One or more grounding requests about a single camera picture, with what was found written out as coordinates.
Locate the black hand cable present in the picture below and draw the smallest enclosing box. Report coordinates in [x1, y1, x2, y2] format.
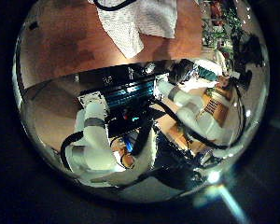
[92, 0, 138, 12]

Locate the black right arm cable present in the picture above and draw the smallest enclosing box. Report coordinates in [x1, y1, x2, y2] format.
[150, 98, 247, 151]

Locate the white striped cloth garment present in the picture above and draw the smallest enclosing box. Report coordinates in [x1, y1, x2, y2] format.
[87, 0, 179, 60]

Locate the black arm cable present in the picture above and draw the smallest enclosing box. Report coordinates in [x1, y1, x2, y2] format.
[60, 130, 85, 173]
[150, 98, 247, 151]

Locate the green plant clutter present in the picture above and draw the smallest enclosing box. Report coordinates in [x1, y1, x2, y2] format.
[201, 0, 241, 49]

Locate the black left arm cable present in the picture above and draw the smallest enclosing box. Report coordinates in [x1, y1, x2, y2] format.
[60, 130, 85, 173]

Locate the black control box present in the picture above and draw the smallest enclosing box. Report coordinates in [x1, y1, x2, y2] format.
[78, 77, 159, 138]

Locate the brown cardboard box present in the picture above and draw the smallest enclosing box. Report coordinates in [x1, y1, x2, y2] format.
[198, 88, 238, 127]

